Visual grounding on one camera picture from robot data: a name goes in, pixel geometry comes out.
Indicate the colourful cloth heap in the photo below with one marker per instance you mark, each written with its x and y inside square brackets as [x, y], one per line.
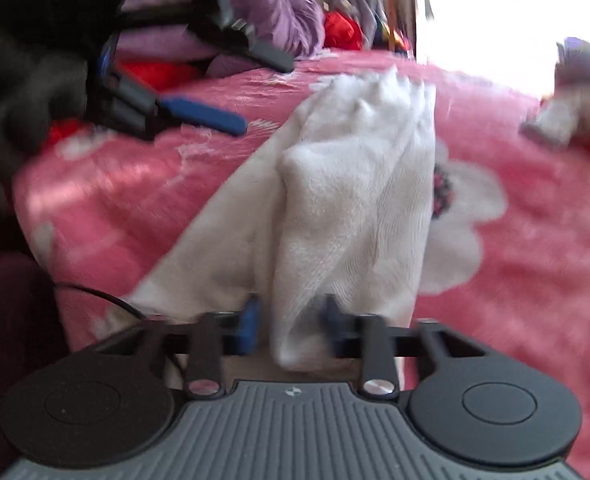
[396, 40]

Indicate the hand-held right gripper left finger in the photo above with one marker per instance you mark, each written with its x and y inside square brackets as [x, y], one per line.
[247, 327]

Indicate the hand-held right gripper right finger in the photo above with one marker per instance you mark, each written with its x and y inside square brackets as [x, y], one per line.
[332, 322]

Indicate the white towel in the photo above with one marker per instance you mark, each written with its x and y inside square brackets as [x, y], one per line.
[345, 200]

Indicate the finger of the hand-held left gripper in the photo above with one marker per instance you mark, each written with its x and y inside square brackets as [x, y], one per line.
[205, 112]
[270, 55]

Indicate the brown curtain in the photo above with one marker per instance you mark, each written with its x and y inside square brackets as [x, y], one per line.
[410, 5]

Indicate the lilac floral cloth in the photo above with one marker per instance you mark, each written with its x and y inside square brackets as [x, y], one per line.
[550, 127]

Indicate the wooden chair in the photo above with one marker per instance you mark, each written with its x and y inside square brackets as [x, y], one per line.
[387, 5]

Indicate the pink floral bedsheet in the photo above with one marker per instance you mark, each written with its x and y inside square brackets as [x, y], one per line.
[525, 270]

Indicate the purple quilt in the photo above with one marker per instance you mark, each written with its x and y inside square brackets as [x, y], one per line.
[275, 5]

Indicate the red cloth bundle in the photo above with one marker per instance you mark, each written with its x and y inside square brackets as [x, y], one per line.
[344, 30]

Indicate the window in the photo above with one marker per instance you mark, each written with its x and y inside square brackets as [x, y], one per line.
[515, 15]

